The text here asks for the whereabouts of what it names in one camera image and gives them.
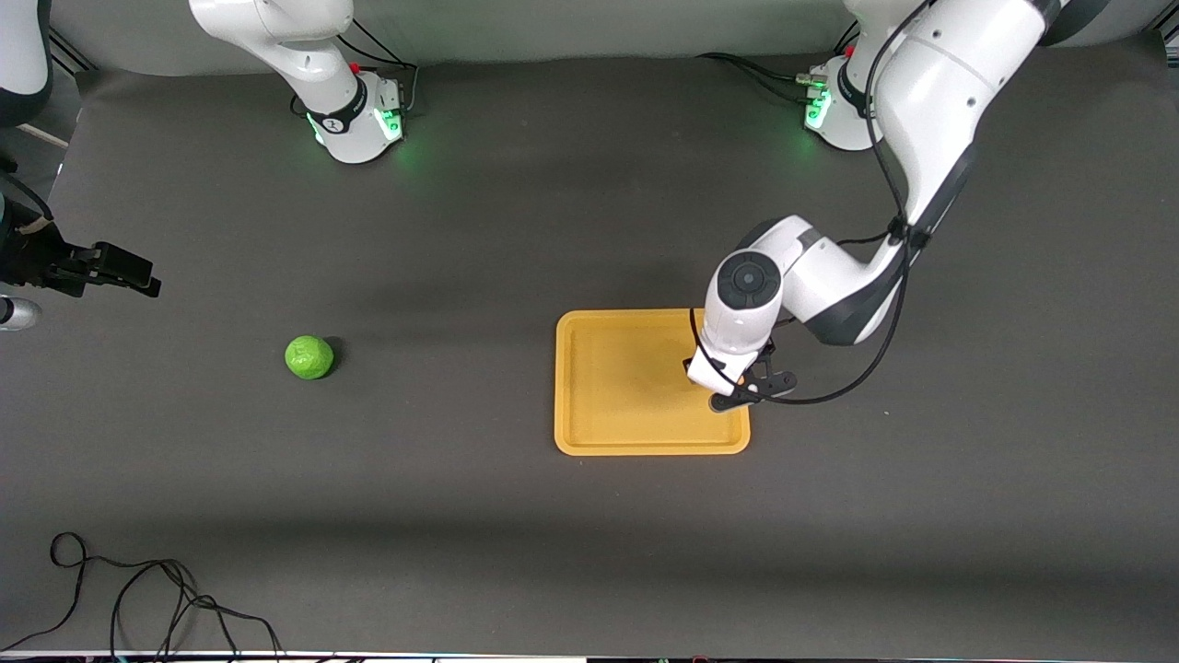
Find black left arm base cables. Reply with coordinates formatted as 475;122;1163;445
695;52;830;104

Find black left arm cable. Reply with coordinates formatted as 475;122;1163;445
689;0;933;407

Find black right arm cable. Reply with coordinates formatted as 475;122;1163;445
0;173;54;227

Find black right arm base cables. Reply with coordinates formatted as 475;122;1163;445
336;18;421;119

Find green toy apple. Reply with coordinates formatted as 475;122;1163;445
285;334;336;380

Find dark metal frame rail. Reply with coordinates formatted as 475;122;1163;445
48;28;95;75

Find loose black cable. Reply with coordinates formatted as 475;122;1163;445
0;531;283;660

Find black arm base cables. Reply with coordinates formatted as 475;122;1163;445
695;52;830;104
336;18;421;119

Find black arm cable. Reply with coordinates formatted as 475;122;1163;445
689;0;933;407
0;173;54;227

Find yellow plastic tray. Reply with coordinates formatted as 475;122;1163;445
554;308;752;458

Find dark grey table cover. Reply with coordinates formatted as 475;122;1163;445
0;32;1179;657

